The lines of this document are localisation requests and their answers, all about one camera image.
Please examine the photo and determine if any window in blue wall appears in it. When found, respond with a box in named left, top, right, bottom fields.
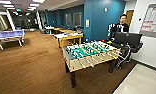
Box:
left=72, top=12, right=83, bottom=27
left=64, top=13, right=73, bottom=26

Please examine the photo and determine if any small pale wall panel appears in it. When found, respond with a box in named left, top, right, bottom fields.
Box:
left=85, top=19, right=91, bottom=29

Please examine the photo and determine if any brown wooden door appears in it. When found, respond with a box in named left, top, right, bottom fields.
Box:
left=124, top=9, right=135, bottom=28

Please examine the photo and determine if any yellow game table white top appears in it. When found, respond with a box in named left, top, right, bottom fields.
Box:
left=56, top=31, right=85, bottom=50

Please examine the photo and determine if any green foosball table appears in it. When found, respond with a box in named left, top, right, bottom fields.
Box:
left=62, top=39, right=123, bottom=89

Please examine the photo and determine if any blue ping-pong table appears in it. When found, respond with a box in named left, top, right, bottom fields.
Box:
left=0, top=29, right=26, bottom=51

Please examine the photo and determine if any small white table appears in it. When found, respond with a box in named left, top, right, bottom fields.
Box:
left=43, top=25, right=57, bottom=35

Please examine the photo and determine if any framed wall board with charts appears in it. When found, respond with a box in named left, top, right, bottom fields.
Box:
left=139, top=2, right=156, bottom=40

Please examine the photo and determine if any person in dark jacket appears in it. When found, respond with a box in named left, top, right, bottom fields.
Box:
left=107, top=13, right=130, bottom=43

